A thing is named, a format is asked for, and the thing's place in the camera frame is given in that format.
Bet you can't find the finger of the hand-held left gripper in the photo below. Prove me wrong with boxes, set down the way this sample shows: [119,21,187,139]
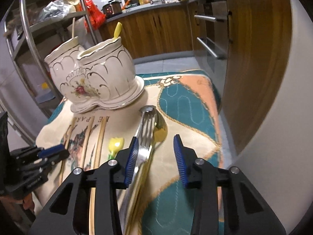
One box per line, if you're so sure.
[10,145,70,160]
[21,157,59,177]

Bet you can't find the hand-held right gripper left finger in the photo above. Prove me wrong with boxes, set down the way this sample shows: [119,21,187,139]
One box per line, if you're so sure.
[28,136,139,235]

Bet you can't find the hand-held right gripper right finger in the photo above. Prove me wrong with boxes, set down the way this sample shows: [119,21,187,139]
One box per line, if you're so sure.
[173,135,286,235]

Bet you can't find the green yellow-tipped utensil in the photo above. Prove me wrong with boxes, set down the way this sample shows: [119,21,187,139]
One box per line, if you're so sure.
[106,137,125,162]

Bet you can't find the silver fork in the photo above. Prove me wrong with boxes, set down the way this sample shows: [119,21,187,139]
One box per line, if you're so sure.
[132,111,159,191]

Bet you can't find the gold spoon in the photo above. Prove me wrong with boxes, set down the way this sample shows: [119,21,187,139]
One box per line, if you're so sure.
[124,114,168,235]

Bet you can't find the white floral ceramic utensil holder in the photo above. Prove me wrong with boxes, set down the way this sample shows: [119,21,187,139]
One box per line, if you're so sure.
[44,36,145,114]

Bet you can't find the printed teal and cream mat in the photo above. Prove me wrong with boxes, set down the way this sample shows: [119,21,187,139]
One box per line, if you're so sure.
[34,69,224,235]

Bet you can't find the metal shelf rack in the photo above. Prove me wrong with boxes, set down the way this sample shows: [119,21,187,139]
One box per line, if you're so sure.
[4,0,103,118]

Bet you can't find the stainless steel drawer unit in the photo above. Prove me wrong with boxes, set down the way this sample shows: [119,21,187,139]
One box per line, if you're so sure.
[194,0,230,85]

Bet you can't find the white plastic bag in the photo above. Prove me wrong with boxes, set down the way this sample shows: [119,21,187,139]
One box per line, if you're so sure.
[73,17,91,50]

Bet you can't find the wooden kitchen cabinet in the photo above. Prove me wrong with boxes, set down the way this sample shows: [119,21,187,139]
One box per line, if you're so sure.
[98,0,293,153]

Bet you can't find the yellow tulip-shaped spoon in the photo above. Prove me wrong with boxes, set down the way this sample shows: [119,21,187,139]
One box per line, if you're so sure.
[113,22,123,41]

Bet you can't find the clear plastic bag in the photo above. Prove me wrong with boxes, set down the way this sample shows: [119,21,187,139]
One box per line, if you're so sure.
[42,0,72,20]

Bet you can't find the red plastic bag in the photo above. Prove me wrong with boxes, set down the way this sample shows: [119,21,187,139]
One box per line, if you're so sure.
[82,0,107,33]

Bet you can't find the cream ladle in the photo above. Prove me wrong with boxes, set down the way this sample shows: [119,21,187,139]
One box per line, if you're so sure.
[64,0,81,13]

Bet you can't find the dark pressure cooker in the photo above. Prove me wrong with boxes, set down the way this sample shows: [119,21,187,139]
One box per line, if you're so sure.
[101,0,123,18]

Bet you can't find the grey kitchen countertop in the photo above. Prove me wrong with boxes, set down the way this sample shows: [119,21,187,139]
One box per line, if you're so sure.
[105,0,289,24]

